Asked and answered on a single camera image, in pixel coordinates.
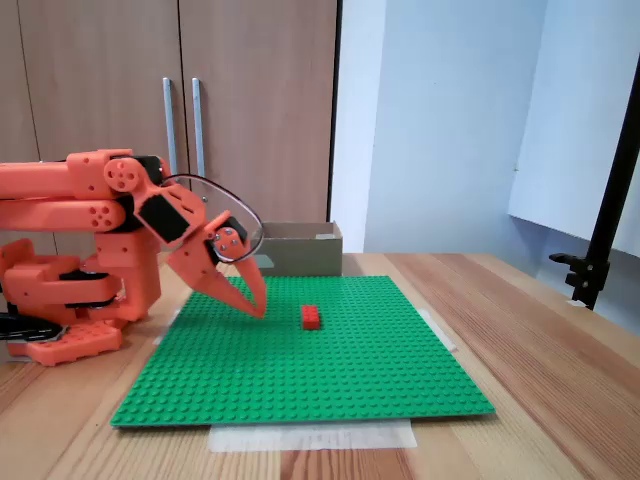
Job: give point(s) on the red lego block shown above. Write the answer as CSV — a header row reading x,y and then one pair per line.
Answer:
x,y
311,320

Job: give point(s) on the brown cardboard box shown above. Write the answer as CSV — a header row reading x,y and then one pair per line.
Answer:
x,y
310,255

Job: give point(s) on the green lego baseplate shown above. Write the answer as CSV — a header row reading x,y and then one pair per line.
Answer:
x,y
300,375

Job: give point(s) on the masking tape strip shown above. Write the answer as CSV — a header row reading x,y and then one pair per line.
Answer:
x,y
165,332
442,335
310,437

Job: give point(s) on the brown wooden cabinet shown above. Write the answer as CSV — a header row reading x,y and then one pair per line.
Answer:
x,y
250,100

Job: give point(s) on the black table clamp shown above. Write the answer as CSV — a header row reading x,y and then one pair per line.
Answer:
x,y
25,330

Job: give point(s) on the white board panel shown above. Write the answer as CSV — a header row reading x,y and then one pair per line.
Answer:
x,y
565,125

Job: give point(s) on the black camera stand with clamp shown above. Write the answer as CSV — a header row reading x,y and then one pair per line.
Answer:
x,y
582,277

